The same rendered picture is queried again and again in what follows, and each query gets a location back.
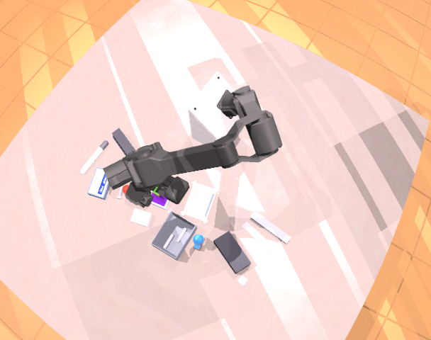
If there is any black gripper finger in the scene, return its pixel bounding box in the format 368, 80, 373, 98
155, 187, 165, 196

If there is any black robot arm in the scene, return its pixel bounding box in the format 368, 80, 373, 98
103, 85, 283, 208

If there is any white rectangular tin with blue label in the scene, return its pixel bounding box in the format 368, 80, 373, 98
87, 167, 110, 200

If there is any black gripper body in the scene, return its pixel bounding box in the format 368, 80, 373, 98
158, 176, 190, 204

